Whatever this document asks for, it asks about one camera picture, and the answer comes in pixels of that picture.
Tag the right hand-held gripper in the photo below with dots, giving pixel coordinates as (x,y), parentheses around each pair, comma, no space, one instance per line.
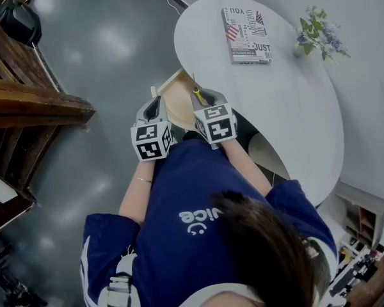
(216,123)

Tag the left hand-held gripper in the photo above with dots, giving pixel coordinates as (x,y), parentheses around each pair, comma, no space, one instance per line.
(152,142)

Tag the wooden drawer with white front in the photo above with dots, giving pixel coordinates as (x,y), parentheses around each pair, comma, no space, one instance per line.
(177,101)

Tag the person's left forearm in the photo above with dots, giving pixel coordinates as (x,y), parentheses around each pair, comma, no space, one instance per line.
(139,190)

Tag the person's right forearm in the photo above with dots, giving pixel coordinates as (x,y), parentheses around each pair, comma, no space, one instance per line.
(246,168)

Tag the printed white book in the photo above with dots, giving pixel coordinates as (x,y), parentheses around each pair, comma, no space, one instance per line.
(246,35)

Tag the navy blue shirt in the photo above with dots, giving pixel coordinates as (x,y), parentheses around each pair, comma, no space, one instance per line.
(179,187)

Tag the white curved desk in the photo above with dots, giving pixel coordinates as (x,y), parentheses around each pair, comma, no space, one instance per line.
(291,107)

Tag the brown wooden staircase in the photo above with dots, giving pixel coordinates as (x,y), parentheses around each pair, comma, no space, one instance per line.
(22,107)

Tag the artificial flower bouquet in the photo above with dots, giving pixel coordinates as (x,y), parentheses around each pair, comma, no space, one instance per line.
(320,34)

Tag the black bin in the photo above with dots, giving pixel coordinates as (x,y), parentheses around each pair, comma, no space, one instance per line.
(17,21)

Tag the hair clip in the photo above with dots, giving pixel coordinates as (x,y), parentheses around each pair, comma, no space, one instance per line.
(311,248)

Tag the grey shelf unit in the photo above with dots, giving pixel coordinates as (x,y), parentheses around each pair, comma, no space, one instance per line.
(363,216)

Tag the cluttered workbench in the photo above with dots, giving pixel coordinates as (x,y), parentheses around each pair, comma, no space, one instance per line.
(358,273)

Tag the white head mount band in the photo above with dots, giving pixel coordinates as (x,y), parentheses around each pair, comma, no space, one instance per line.
(220,294)

